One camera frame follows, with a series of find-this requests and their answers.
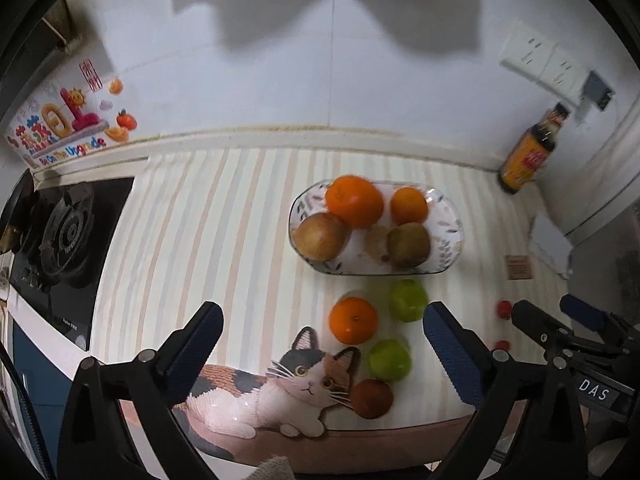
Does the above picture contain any dark red-orange tangerine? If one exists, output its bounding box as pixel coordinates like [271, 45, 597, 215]
[350, 379, 394, 419]

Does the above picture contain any black plug adapter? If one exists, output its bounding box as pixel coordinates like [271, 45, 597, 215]
[582, 70, 615, 112]

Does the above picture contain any small black frying pan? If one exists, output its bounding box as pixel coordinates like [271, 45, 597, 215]
[0, 169, 36, 255]

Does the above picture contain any small orange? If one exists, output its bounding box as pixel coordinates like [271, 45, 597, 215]
[329, 297, 380, 344]
[390, 186, 428, 226]

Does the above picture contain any colourful wall sticker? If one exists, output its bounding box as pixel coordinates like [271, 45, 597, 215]
[1, 54, 138, 170]

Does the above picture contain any small brown card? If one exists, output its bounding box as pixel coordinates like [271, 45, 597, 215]
[504, 255, 534, 281]

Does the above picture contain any large orange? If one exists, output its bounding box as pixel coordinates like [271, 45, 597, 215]
[324, 176, 385, 229]

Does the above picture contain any green apple back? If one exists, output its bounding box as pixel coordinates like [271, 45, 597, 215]
[388, 278, 428, 323]

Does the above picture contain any white folded paper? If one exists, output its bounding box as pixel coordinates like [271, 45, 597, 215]
[528, 212, 573, 280]

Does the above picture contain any cherry tomato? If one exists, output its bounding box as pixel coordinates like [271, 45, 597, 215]
[496, 300, 513, 320]
[494, 339, 511, 352]

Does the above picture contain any oval floral ceramic plate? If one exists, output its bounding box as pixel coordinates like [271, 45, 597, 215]
[291, 181, 464, 276]

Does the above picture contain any green apple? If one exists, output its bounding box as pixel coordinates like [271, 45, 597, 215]
[367, 339, 412, 382]
[388, 278, 428, 323]

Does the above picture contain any soy sauce bottle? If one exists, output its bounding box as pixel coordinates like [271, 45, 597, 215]
[497, 102, 570, 194]

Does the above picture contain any black gas stove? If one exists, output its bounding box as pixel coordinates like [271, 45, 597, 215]
[10, 178, 134, 350]

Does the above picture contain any small orange back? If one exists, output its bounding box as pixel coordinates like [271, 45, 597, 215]
[390, 186, 428, 226]

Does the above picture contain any blue cabinet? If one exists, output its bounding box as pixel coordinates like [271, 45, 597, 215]
[12, 323, 72, 471]

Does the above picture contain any brown apple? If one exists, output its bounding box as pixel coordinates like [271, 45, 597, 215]
[386, 222, 431, 269]
[293, 212, 350, 262]

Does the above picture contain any white double wall socket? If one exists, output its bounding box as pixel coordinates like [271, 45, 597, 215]
[499, 22, 589, 106]

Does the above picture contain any green apple front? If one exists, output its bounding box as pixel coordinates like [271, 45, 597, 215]
[367, 339, 412, 382]

